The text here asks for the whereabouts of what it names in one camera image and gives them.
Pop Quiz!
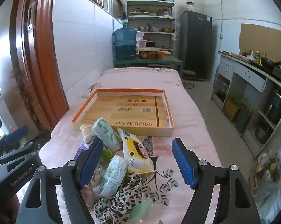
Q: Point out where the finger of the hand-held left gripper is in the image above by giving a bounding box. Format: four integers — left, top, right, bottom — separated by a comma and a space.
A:
0, 130, 52, 166
0, 126, 29, 145

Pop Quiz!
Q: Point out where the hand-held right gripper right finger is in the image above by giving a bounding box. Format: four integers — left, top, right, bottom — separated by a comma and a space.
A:
171, 138, 261, 224

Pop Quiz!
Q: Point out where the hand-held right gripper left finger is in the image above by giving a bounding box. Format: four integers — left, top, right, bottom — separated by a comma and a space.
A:
18, 137, 105, 224

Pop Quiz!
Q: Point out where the green print tissue pack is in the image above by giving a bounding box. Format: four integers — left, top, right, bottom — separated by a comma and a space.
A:
91, 118, 121, 153
99, 155, 129, 199

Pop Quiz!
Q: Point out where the pink makeup sponge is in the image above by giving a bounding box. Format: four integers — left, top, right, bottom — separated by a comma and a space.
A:
82, 183, 101, 208

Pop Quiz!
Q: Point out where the leopard print scrunchie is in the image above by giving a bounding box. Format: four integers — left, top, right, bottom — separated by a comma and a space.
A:
94, 174, 144, 224

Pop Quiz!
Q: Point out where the yellow cartoon wet wipes pack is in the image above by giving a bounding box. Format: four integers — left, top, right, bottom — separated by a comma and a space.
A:
117, 127, 155, 173

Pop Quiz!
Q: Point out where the orange rimmed cardboard box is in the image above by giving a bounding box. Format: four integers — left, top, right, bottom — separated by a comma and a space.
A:
72, 88, 175, 137

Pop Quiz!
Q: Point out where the green sponge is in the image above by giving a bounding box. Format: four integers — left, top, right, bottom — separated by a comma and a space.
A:
129, 198, 155, 221

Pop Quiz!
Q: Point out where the brown feather duster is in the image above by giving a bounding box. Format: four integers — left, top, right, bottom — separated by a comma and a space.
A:
11, 68, 41, 124

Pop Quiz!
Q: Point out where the yellow planter box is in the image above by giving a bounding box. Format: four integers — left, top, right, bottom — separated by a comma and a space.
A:
224, 94, 242, 122

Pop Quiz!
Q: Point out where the dark planter box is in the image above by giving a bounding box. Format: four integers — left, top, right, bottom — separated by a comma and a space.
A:
235, 107, 255, 133

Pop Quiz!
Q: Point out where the dark kettle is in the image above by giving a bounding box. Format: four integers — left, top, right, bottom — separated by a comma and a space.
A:
216, 82, 227, 101

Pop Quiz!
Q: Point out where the pile of plastic bags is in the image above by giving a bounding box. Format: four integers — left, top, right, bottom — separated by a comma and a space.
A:
248, 142, 281, 215

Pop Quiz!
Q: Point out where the round stool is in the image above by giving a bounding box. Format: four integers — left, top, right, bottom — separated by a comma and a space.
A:
182, 69, 197, 89

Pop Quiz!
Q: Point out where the green table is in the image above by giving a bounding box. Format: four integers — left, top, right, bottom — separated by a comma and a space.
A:
114, 56, 183, 78

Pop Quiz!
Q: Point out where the dark green cooker pot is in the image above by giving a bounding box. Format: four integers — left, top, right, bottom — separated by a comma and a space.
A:
265, 90, 281, 124

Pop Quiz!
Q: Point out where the grey kitchen counter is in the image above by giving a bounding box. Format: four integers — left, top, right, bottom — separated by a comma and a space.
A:
212, 51, 281, 159

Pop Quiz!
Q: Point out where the dark refrigerator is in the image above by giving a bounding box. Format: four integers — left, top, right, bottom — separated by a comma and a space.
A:
180, 10, 213, 81

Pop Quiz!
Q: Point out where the blue water jug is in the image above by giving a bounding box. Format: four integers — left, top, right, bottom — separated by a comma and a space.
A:
112, 13, 138, 60

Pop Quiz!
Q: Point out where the row of condiment bottles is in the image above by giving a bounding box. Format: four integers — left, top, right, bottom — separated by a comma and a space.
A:
240, 49, 268, 66

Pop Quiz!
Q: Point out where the dark wok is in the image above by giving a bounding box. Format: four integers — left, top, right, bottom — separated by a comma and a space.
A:
260, 57, 281, 69

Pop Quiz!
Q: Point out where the white storage shelf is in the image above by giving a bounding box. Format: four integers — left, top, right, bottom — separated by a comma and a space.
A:
125, 0, 177, 57

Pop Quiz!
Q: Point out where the brown wooden door frame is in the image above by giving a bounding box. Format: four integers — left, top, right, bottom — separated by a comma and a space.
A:
10, 0, 69, 131

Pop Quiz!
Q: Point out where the cardboard wall panel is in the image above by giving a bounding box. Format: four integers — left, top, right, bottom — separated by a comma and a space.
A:
239, 23, 266, 50
265, 27, 281, 52

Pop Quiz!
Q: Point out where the wall power cable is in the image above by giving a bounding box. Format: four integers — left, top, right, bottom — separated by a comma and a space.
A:
218, 0, 225, 39

